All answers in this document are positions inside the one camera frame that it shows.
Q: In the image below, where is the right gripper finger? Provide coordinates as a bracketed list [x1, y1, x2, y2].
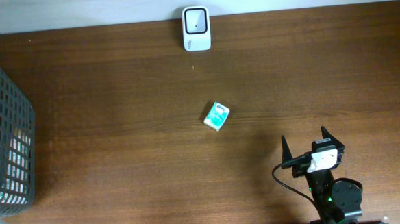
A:
[281, 135, 293, 169]
[321, 125, 345, 148]

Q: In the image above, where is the teal tissue pack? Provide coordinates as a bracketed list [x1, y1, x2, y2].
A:
[203, 102, 230, 131]

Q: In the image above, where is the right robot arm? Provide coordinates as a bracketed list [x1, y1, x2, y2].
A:
[275, 127, 363, 224]

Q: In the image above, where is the white barcode scanner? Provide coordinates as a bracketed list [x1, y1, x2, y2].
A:
[181, 5, 212, 52]

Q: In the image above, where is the grey plastic mesh basket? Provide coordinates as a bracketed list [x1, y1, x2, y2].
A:
[0, 67, 36, 217]

